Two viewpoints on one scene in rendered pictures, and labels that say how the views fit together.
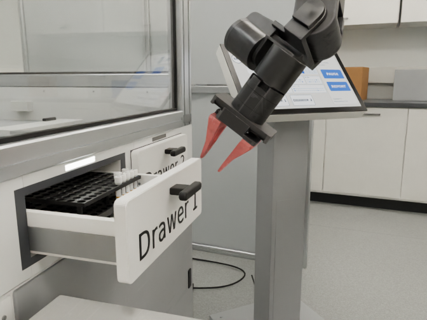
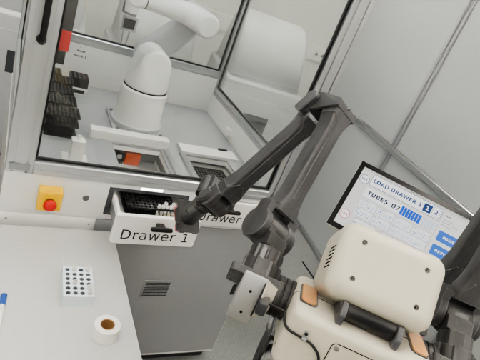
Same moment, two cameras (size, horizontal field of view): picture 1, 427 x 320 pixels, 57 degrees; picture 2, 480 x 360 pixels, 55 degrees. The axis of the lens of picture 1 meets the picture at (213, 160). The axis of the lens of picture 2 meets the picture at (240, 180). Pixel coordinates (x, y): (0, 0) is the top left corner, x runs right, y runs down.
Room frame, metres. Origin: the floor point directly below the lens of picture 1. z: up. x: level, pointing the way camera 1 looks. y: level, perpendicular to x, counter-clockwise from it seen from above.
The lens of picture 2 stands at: (-0.23, -0.93, 1.74)
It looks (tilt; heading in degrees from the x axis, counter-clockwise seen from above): 24 degrees down; 42
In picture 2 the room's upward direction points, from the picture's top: 22 degrees clockwise
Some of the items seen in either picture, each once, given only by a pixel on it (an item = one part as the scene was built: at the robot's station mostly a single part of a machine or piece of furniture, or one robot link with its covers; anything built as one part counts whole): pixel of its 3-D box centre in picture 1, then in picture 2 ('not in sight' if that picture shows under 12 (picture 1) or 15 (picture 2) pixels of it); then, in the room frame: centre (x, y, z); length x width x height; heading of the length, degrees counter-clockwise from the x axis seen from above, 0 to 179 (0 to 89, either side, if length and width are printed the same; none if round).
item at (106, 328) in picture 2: not in sight; (106, 329); (0.32, -0.19, 0.78); 0.07 x 0.07 x 0.04
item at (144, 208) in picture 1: (167, 208); (156, 230); (0.59, 0.07, 0.87); 0.29 x 0.02 x 0.11; 164
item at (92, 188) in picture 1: (59, 200); (144, 198); (0.65, 0.26, 0.87); 0.22 x 0.18 x 0.06; 74
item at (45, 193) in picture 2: not in sight; (49, 198); (0.31, 0.29, 0.88); 0.07 x 0.05 x 0.07; 164
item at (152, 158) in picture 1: (163, 163); (226, 213); (0.93, 0.12, 0.87); 0.29 x 0.02 x 0.11; 164
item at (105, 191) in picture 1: (111, 188); (152, 208); (0.62, 0.17, 0.90); 0.18 x 0.02 x 0.01; 164
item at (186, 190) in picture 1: (183, 190); (161, 227); (0.58, 0.05, 0.91); 0.07 x 0.04 x 0.01; 164
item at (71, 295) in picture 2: not in sight; (76, 286); (0.31, -0.02, 0.78); 0.12 x 0.08 x 0.04; 72
